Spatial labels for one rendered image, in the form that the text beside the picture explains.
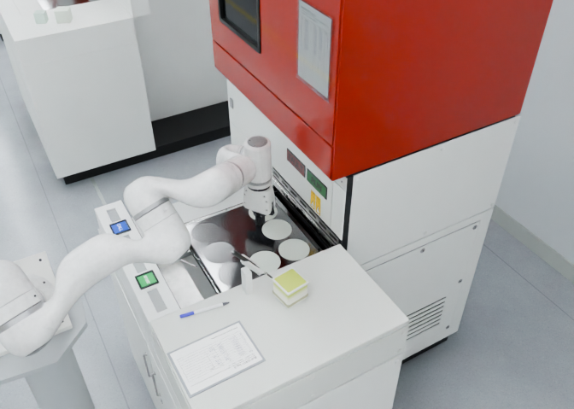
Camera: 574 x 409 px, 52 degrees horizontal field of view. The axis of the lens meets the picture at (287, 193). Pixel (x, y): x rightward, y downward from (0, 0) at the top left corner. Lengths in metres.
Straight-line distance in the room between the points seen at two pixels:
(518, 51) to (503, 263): 1.63
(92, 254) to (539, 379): 2.06
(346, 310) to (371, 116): 0.54
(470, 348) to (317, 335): 1.39
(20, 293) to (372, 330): 0.88
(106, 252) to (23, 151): 2.87
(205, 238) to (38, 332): 0.70
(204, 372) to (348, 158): 0.68
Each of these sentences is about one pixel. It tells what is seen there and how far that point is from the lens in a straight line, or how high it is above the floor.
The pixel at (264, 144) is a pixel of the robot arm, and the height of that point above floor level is 1.24.
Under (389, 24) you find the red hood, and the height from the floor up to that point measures 1.66.
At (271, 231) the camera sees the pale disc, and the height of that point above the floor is 0.90.
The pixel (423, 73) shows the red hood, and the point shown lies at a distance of 1.66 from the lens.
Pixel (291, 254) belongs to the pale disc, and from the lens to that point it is 1.89.
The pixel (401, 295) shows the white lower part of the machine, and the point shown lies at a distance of 2.27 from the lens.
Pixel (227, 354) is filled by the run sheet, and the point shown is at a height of 0.97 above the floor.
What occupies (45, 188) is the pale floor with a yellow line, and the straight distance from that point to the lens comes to 3.88.
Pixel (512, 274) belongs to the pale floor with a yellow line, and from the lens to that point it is 3.27.
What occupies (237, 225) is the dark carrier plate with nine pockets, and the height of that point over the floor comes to 0.90.
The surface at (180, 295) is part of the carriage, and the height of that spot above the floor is 0.88.
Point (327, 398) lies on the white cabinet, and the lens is 1.70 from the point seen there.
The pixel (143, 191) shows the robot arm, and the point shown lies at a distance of 1.46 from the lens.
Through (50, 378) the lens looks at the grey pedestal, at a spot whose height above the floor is 0.66.
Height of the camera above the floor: 2.23
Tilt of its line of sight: 39 degrees down
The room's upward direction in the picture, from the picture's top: straight up
